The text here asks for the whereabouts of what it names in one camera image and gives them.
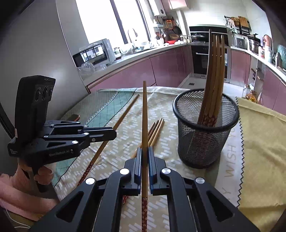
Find black range hood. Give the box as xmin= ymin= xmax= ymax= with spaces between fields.
xmin=189 ymin=25 xmax=227 ymax=35

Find black built-in oven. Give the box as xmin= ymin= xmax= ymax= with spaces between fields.
xmin=191 ymin=43 xmax=231 ymax=83

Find left pink sleeve forearm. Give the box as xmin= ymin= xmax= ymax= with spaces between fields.
xmin=1 ymin=173 xmax=59 ymax=221

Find black mesh utensil holder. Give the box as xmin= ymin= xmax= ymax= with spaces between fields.
xmin=172 ymin=89 xmax=240 ymax=169

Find silver rice cooker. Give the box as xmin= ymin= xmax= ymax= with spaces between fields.
xmin=232 ymin=35 xmax=248 ymax=50

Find wooden chopstick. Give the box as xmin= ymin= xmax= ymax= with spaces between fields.
xmin=141 ymin=81 xmax=148 ymax=231

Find yellow cooking oil bottle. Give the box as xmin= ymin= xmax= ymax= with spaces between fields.
xmin=245 ymin=90 xmax=257 ymax=103

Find wok with lid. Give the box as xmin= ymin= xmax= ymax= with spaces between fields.
xmin=191 ymin=33 xmax=206 ymax=43

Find black wall rack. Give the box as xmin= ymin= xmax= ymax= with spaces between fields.
xmin=224 ymin=16 xmax=251 ymax=35

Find yellow cloth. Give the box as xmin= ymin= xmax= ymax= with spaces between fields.
xmin=237 ymin=98 xmax=285 ymax=231

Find white microwave oven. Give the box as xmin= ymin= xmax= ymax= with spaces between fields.
xmin=72 ymin=39 xmax=116 ymax=68

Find kitchen window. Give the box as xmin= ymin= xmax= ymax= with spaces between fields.
xmin=76 ymin=1 xmax=150 ymax=48

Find steel stock pot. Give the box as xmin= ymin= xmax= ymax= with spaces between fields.
xmin=248 ymin=38 xmax=260 ymax=54

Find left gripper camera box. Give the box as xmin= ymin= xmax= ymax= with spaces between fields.
xmin=14 ymin=75 xmax=56 ymax=140

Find pink kitchen cabinets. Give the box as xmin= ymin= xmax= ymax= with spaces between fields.
xmin=87 ymin=46 xmax=285 ymax=114

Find long chopstick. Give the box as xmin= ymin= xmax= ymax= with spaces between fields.
xmin=78 ymin=94 xmax=140 ymax=186

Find left hand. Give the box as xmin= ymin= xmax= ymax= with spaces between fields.
xmin=18 ymin=158 xmax=56 ymax=193

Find pink thermos jug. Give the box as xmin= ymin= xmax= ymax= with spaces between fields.
xmin=263 ymin=34 xmax=272 ymax=51

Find patterned beige tablecloth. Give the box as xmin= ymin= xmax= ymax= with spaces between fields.
xmin=51 ymin=86 xmax=244 ymax=232

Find teal plastic bag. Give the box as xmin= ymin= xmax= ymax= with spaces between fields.
xmin=277 ymin=44 xmax=286 ymax=69

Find white water heater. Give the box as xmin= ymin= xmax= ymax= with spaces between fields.
xmin=148 ymin=0 xmax=166 ymax=17

